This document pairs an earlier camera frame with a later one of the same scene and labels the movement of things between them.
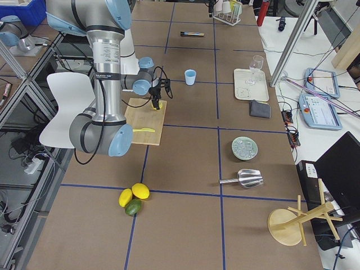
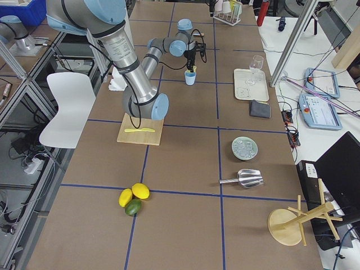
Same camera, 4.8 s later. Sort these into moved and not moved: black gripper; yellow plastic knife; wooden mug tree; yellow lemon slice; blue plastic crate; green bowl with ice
Moved: black gripper; yellow lemon slice
Not moved: green bowl with ice; blue plastic crate; wooden mug tree; yellow plastic knife
